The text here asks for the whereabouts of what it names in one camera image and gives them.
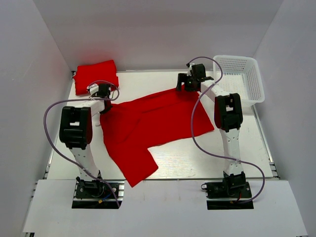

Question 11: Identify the red t shirt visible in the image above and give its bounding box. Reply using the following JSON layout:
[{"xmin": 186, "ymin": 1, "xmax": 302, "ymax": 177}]
[
  {"xmin": 74, "ymin": 60, "xmax": 119, "ymax": 95},
  {"xmin": 100, "ymin": 89, "xmax": 214, "ymax": 187}
]

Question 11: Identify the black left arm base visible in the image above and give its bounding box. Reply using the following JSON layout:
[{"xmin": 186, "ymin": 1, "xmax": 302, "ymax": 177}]
[{"xmin": 72, "ymin": 177, "xmax": 124, "ymax": 209}]

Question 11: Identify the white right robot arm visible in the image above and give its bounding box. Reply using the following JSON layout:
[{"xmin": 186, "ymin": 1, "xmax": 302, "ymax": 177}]
[{"xmin": 176, "ymin": 63, "xmax": 246, "ymax": 187}]

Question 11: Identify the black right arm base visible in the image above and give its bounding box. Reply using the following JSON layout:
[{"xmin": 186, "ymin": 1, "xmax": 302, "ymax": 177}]
[{"xmin": 201, "ymin": 172, "xmax": 254, "ymax": 210}]

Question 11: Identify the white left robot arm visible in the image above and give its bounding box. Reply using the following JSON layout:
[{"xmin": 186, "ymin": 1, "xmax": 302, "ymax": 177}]
[{"xmin": 59, "ymin": 82, "xmax": 112, "ymax": 181}]

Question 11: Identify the red folded t shirt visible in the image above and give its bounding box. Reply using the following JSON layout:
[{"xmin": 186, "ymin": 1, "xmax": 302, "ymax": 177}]
[{"xmin": 74, "ymin": 60, "xmax": 119, "ymax": 95}]

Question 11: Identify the white plastic mesh basket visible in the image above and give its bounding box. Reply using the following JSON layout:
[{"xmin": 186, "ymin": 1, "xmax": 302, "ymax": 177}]
[{"xmin": 213, "ymin": 55, "xmax": 265, "ymax": 107}]

